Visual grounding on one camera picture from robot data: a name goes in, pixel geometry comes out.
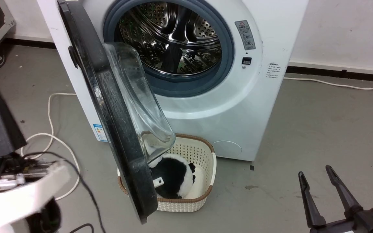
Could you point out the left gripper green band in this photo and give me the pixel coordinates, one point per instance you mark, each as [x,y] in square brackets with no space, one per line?
[15,171]

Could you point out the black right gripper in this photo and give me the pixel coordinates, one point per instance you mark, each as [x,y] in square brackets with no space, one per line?
[364,221]

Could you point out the black round washing machine door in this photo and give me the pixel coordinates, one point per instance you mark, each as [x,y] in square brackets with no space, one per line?
[118,129]

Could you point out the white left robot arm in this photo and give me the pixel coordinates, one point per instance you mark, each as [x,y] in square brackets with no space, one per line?
[18,200]

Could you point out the white front-load washing machine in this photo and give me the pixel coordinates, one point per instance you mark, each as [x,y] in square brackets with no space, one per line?
[206,116]

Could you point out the black door latch socket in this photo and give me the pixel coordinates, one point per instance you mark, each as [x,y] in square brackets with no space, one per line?
[246,60]

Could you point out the grey rubber door gasket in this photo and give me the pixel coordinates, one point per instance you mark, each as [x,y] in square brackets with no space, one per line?
[193,85]

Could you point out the blue energy label sticker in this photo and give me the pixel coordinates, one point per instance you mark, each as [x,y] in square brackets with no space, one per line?
[100,132]

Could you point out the round filter cover panel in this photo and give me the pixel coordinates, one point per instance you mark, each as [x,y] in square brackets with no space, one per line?
[227,149]

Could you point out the white perforated laundry basket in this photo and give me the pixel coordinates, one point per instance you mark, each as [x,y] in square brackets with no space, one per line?
[199,155]

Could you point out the white text label sticker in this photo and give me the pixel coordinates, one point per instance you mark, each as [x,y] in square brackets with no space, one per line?
[273,70]

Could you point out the black and white panda plush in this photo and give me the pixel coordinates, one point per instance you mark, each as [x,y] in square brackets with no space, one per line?
[173,176]

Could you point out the grey warning sticker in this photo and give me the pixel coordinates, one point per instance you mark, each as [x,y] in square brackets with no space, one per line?
[245,34]

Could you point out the stainless steel washer drum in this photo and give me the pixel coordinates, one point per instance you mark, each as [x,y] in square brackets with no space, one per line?
[180,35]

